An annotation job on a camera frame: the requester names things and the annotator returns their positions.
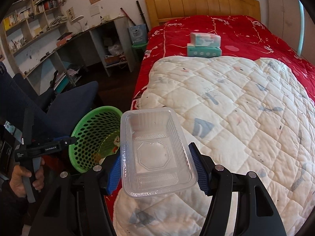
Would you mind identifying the red silver wrapper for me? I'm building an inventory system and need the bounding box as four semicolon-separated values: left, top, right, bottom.
109;135;120;154

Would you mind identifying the clear rectangular plastic tray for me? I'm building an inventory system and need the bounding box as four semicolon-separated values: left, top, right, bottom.
120;107;197;198

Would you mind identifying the green plastic mesh trash basket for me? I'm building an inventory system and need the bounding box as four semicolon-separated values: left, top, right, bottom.
69;106;122;173

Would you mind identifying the person left hand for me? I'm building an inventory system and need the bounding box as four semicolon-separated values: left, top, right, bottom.
9;158;45;198

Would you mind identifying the dark blue chair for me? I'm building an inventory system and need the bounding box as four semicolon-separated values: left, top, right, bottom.
1;63;98;141

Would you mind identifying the white quilted blanket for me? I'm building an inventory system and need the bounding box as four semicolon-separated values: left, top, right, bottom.
113;56;314;235

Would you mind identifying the green plastic stool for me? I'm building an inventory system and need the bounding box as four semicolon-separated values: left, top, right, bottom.
132;43;147;62

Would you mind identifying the white tissue pack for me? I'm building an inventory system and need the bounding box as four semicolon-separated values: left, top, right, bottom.
191;32;221;47

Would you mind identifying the grey desk shelf unit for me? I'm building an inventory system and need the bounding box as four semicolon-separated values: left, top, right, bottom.
23;16;136;94

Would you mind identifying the red bed cover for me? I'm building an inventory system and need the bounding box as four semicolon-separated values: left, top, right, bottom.
104;14;315;222

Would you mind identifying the white desk lamp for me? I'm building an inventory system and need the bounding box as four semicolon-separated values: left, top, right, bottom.
70;16;84;31

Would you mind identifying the wooden headboard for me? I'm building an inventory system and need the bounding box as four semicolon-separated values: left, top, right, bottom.
145;0;261;27

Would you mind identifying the white wardrobe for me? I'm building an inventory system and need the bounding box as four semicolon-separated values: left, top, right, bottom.
268;0;314;63

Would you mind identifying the wall bookshelf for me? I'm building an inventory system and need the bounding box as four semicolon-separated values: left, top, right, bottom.
2;0;68;56

